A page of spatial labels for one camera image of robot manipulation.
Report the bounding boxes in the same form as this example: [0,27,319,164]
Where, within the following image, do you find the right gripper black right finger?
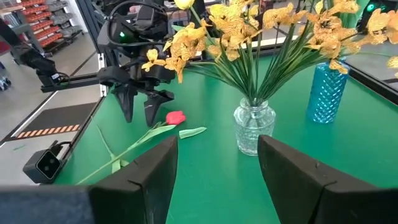
[257,134,398,224]

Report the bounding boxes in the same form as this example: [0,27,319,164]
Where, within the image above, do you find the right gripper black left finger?
[0,135,179,224]

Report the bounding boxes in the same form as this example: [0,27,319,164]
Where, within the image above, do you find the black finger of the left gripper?
[143,90,175,127]
[111,83,139,124]

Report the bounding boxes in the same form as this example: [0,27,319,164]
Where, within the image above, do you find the red tulip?
[76,111,187,185]

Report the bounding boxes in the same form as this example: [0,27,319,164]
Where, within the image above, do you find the clear glass vase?
[233,96,277,157]

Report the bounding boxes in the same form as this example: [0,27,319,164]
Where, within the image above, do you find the blue glass vase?
[306,57,351,124]

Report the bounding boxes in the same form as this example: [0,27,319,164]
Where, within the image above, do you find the loose green leaf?
[178,126,208,140]

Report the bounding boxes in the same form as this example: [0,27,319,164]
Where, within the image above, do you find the black striped-edge floor mat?
[9,101,98,141]

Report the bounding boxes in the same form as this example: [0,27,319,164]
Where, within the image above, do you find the green table mat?
[54,54,398,224]

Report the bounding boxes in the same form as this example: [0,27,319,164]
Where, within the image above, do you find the shelf with orange bins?
[12,0,84,57]

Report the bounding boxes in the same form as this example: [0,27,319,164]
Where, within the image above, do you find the black computer tower green fans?
[354,0,394,32]

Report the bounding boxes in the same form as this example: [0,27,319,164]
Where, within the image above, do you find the silver aluminium bracket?
[98,52,108,96]

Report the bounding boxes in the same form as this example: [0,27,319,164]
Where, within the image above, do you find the small black depth camera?
[22,139,64,185]

